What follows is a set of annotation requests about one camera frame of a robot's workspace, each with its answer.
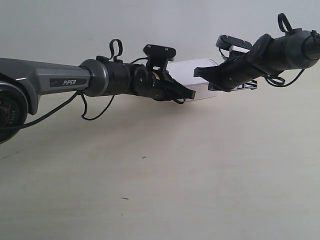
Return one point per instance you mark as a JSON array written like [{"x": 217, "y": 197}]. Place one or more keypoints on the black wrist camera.
[
  {"x": 232, "y": 47},
  {"x": 158, "y": 56}
]

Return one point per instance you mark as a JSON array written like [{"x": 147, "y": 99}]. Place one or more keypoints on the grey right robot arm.
[{"x": 268, "y": 57}]

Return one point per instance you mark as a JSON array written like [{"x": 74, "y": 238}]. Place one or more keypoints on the white lidded plastic container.
[{"x": 183, "y": 72}]

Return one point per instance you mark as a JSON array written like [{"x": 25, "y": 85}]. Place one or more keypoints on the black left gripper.
[{"x": 162, "y": 87}]

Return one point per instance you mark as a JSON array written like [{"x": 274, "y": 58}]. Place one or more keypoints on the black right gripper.
[{"x": 231, "y": 74}]

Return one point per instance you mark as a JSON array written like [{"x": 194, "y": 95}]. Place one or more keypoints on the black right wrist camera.
[{"x": 232, "y": 47}]

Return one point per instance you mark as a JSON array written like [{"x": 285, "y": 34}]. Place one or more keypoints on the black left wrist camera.
[{"x": 158, "y": 56}]

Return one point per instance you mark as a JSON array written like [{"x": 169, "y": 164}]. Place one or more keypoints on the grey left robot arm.
[{"x": 24, "y": 82}]

